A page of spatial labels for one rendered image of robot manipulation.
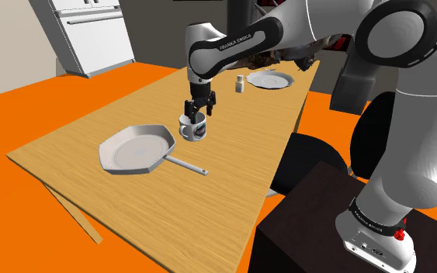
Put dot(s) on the white refrigerator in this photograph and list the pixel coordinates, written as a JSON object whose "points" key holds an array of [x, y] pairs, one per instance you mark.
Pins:
{"points": [[89, 38]]}

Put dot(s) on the white plate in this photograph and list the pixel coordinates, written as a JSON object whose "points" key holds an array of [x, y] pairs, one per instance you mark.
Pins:
{"points": [[270, 80]]}

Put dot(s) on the grey octagonal frying pan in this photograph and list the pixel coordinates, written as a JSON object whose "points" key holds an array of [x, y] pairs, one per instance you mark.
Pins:
{"points": [[136, 151]]}

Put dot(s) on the grey box-shaped furniture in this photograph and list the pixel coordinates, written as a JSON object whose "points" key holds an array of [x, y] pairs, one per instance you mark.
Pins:
{"points": [[350, 87]]}

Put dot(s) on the black office chair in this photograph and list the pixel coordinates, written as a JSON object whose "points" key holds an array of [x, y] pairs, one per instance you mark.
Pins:
{"points": [[305, 162]]}

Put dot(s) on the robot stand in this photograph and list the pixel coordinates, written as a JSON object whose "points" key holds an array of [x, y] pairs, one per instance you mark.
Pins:
{"points": [[309, 234]]}

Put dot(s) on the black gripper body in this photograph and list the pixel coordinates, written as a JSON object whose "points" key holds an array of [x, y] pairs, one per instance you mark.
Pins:
{"points": [[200, 92]]}

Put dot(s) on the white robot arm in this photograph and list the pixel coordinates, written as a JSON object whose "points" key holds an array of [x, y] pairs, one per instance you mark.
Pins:
{"points": [[411, 124]]}

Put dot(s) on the wooden table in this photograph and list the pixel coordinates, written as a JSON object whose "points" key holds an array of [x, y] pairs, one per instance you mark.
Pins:
{"points": [[210, 211]]}

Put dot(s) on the small white shaker bottle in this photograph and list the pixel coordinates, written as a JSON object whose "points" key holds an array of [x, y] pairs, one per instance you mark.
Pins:
{"points": [[239, 84]]}

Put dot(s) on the white mug with picture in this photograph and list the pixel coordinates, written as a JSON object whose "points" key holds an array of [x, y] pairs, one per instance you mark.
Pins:
{"points": [[194, 130]]}

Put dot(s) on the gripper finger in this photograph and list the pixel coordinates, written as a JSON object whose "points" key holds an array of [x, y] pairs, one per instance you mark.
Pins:
{"points": [[209, 107], [191, 112]]}

